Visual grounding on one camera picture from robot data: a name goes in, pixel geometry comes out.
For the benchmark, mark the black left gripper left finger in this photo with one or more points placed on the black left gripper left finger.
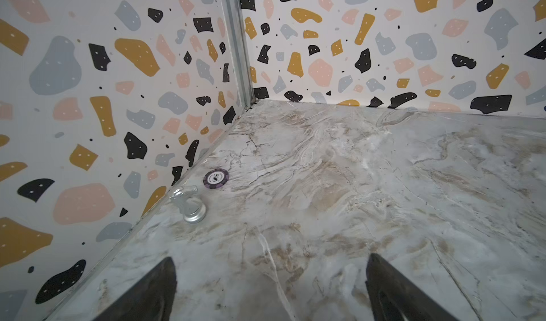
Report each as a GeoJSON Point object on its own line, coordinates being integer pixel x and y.
{"type": "Point", "coordinates": [151, 298]}

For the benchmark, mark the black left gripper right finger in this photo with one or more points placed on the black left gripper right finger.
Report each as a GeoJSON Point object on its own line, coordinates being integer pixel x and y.
{"type": "Point", "coordinates": [395, 297]}

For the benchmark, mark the aluminium corner post left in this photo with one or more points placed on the aluminium corner post left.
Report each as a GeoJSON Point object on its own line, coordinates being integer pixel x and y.
{"type": "Point", "coordinates": [236, 36]}

